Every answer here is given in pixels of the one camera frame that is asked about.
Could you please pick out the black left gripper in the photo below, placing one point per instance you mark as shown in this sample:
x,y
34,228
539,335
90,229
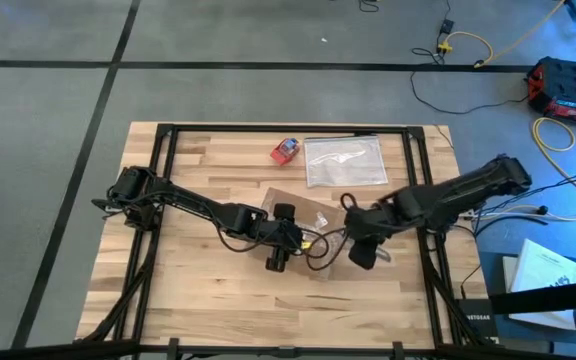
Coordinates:
x,y
283,235

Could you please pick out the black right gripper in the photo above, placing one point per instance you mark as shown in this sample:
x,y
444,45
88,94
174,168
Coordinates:
x,y
373,222

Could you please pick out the taped brown cardboard box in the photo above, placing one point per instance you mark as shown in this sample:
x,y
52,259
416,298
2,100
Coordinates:
x,y
313,202

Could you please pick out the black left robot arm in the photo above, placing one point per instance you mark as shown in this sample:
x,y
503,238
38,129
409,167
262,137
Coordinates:
x,y
193,202

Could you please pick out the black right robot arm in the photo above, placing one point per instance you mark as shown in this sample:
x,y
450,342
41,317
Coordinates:
x,y
468,190

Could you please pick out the crumpled clear tape piece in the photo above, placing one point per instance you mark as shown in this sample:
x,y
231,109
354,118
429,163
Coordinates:
x,y
321,220

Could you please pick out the clear bubble wrap bag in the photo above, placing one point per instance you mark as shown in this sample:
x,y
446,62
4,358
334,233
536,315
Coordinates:
x,y
343,160

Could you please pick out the small red blue package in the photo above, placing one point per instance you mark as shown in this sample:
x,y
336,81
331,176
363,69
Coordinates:
x,y
284,151

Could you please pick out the white booklet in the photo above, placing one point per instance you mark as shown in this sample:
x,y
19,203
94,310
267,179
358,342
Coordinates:
x,y
543,270

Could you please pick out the black power adapter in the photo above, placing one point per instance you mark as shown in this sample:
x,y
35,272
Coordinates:
x,y
447,26

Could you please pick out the red black tool case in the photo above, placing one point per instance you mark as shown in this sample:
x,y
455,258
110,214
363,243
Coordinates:
x,y
568,85

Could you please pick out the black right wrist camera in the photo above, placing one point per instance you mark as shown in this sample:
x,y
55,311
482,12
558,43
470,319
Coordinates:
x,y
365,256

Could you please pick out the black network switch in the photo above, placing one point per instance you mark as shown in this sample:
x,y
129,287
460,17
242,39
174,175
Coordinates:
x,y
478,317

